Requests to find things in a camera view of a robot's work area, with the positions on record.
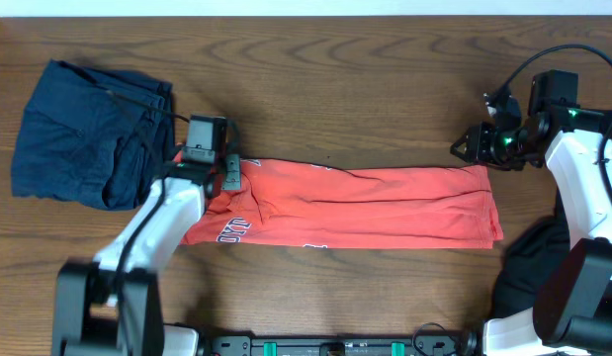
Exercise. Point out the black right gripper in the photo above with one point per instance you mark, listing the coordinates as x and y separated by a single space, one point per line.
479 148

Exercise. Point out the red orange t-shirt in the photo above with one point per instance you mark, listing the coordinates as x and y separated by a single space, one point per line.
305 205

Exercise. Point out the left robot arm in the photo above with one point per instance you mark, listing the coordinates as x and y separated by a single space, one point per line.
111 305

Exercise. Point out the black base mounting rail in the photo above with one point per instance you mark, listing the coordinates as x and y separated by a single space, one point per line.
430 339

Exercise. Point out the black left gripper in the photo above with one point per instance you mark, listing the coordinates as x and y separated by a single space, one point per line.
233 163

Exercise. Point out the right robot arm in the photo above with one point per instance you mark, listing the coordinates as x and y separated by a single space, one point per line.
572 313

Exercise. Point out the folded navy blue garment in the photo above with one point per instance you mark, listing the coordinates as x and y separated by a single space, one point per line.
91 136

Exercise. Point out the black garment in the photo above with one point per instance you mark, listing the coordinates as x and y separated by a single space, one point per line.
529 262

